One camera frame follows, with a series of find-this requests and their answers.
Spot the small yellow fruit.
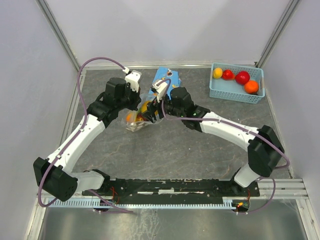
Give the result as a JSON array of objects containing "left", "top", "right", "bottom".
[{"left": 212, "top": 67, "right": 224, "bottom": 79}]

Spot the yellow green round fruit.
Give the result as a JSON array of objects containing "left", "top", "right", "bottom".
[{"left": 141, "top": 101, "right": 158, "bottom": 118}]

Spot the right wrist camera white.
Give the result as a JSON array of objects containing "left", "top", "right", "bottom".
[{"left": 150, "top": 79, "right": 171, "bottom": 103}]

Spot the light blue cable duct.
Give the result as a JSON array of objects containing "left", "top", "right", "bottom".
[{"left": 47, "top": 196, "right": 247, "bottom": 209}]

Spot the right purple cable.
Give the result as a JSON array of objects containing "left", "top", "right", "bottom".
[{"left": 156, "top": 78, "right": 291, "bottom": 215}]

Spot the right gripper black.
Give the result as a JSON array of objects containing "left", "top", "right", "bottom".
[{"left": 141, "top": 90, "right": 184, "bottom": 124}]

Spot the blue patterned cloth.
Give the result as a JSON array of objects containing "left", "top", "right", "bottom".
[{"left": 152, "top": 66, "right": 181, "bottom": 96}]

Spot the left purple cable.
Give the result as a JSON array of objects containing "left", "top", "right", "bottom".
[{"left": 36, "top": 57, "right": 130, "bottom": 208}]

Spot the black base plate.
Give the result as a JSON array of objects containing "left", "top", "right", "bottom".
[{"left": 95, "top": 178, "right": 260, "bottom": 205}]

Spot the red bell pepper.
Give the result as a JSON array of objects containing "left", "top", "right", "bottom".
[{"left": 221, "top": 69, "right": 235, "bottom": 81}]

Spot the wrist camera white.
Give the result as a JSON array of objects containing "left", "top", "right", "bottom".
[
  {"left": 150, "top": 79, "right": 171, "bottom": 103},
  {"left": 122, "top": 67, "right": 142, "bottom": 93}
]

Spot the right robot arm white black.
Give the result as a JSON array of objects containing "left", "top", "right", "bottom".
[{"left": 142, "top": 87, "right": 285, "bottom": 196}]

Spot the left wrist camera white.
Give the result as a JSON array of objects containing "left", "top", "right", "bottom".
[{"left": 122, "top": 67, "right": 142, "bottom": 93}]

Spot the light blue plastic basket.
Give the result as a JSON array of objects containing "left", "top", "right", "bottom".
[{"left": 209, "top": 62, "right": 266, "bottom": 104}]

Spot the dark red purple fruit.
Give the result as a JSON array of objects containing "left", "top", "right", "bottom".
[{"left": 135, "top": 113, "right": 148, "bottom": 122}]

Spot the clear zip top bag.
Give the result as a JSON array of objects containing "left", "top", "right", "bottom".
[{"left": 122, "top": 93, "right": 162, "bottom": 132}]

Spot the orange fruit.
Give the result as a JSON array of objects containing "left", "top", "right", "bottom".
[{"left": 244, "top": 80, "right": 260, "bottom": 95}]

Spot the red apple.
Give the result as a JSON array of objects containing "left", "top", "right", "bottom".
[{"left": 234, "top": 70, "right": 251, "bottom": 85}]

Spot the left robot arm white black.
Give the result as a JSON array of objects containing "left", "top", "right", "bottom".
[{"left": 33, "top": 71, "right": 141, "bottom": 202}]

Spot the green orange mango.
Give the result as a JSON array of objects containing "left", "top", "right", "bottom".
[{"left": 125, "top": 112, "right": 136, "bottom": 124}]

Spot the purple cable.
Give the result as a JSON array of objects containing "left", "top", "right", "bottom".
[
  {"left": 156, "top": 78, "right": 291, "bottom": 215},
  {"left": 36, "top": 57, "right": 130, "bottom": 208}
]

